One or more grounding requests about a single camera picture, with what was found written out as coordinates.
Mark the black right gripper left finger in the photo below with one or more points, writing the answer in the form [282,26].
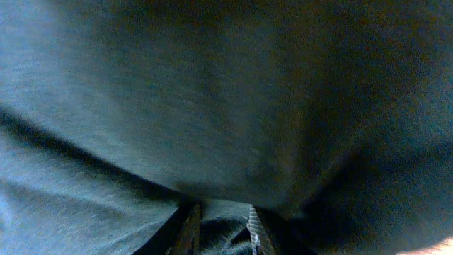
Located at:
[179,235]

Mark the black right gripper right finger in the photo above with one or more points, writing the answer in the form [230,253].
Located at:
[271,235]

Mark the plain black t-shirt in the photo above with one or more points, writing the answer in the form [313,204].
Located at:
[335,115]

